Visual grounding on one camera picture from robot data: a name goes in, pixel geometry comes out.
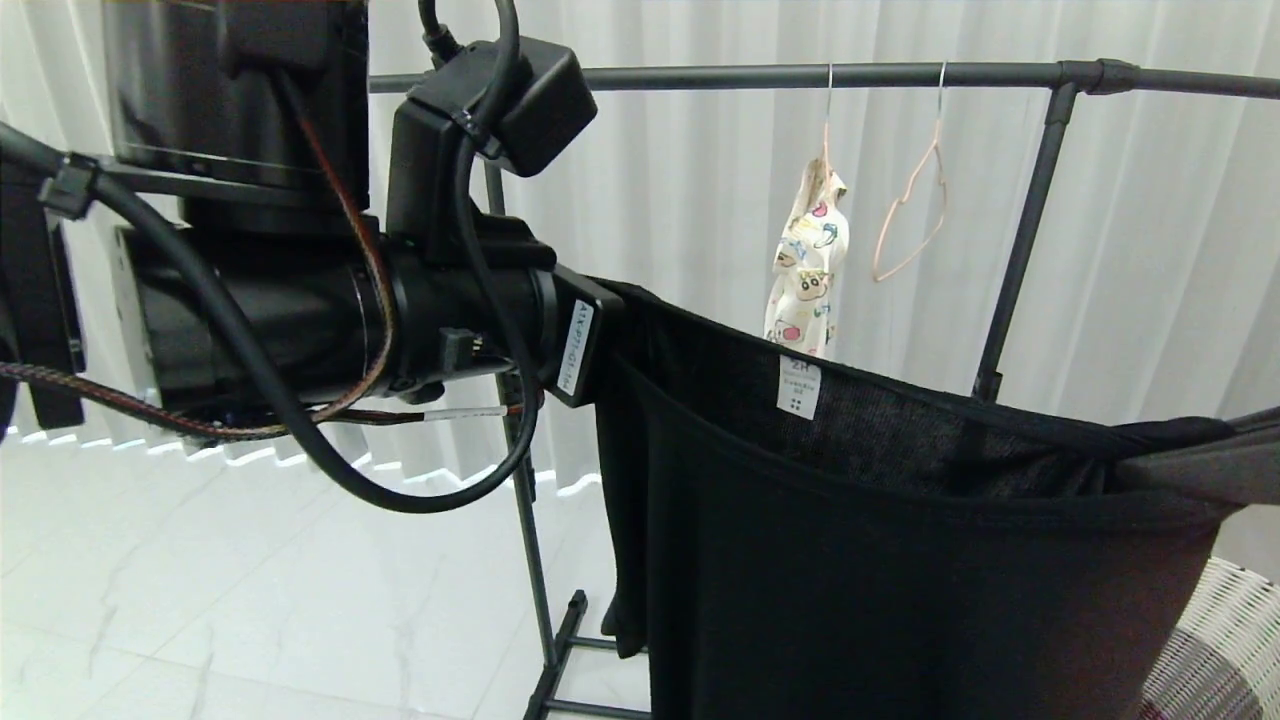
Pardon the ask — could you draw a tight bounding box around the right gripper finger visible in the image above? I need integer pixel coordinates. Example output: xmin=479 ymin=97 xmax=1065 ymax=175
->
xmin=1115 ymin=410 xmax=1280 ymax=506

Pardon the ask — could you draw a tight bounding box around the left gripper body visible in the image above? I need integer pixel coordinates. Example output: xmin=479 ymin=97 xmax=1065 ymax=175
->
xmin=380 ymin=240 xmax=626 ymax=409

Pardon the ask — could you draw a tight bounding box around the cream printed garment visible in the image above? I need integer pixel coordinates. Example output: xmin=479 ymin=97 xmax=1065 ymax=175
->
xmin=764 ymin=155 xmax=851 ymax=361

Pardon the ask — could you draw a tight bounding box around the black garment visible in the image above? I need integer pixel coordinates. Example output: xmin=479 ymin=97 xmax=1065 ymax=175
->
xmin=590 ymin=278 xmax=1280 ymax=720

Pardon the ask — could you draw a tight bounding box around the pink clothes hanger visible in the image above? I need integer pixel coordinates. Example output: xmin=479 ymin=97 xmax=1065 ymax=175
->
xmin=872 ymin=62 xmax=949 ymax=284
xmin=820 ymin=65 xmax=839 ymax=176

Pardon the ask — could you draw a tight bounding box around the white laundry basket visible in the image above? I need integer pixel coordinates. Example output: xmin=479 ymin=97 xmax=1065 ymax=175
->
xmin=1140 ymin=558 xmax=1280 ymax=720

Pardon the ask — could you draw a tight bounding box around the black clothes rack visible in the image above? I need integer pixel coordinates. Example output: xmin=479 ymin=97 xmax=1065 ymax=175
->
xmin=370 ymin=60 xmax=1280 ymax=720

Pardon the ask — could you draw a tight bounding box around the white curtain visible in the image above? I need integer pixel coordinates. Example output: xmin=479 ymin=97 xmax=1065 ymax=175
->
xmin=0 ymin=0 xmax=1280 ymax=581

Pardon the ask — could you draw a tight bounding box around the black cable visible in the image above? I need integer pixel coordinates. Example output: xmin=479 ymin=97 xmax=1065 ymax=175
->
xmin=0 ymin=0 xmax=546 ymax=516

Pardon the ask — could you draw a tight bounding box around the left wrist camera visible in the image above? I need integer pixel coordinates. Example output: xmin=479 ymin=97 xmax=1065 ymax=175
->
xmin=385 ymin=38 xmax=599 ymax=261

